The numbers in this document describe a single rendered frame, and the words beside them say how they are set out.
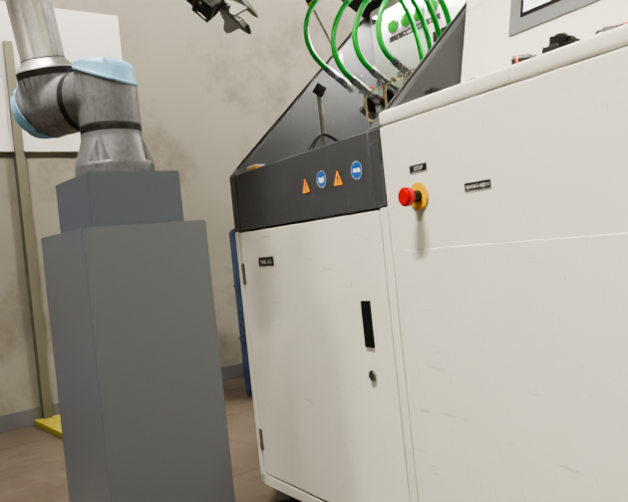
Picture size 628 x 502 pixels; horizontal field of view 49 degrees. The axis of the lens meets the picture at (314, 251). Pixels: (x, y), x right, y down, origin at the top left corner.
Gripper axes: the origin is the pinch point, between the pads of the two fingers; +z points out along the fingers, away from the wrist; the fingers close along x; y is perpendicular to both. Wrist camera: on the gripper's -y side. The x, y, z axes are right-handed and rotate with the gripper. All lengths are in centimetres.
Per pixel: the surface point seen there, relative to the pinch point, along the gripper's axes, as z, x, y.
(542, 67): 52, 77, 26
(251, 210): 30.7, -19.7, 33.5
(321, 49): -4, -236, -179
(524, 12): 48, 54, -6
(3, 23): -123, -177, -25
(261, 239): 38, -18, 39
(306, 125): 27.2, -26.8, -2.0
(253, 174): 25.1, -14.4, 27.3
